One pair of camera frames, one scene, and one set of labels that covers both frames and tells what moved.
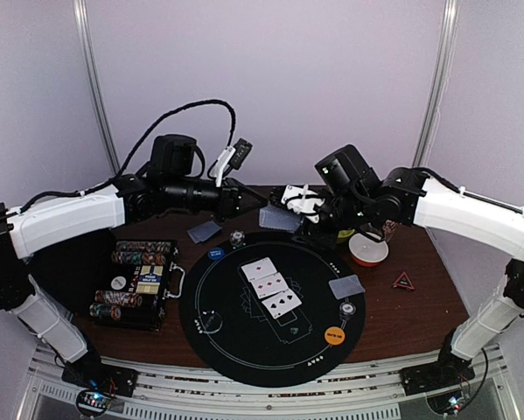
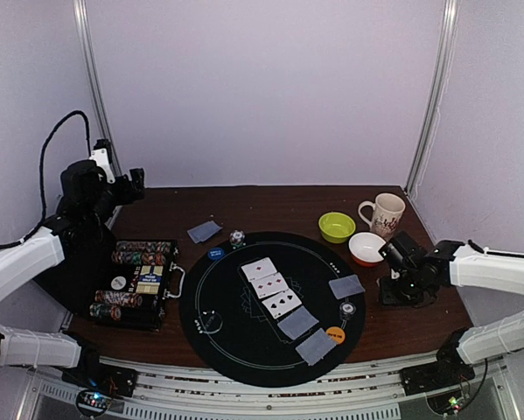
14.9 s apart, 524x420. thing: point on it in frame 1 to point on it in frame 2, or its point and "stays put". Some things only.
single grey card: x=200 y=233 stays put
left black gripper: x=227 y=203 to x=126 y=194
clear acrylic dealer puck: x=211 y=321 stays put
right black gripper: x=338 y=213 to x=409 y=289
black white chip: x=346 y=311 stays put
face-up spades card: x=282 y=304 stays put
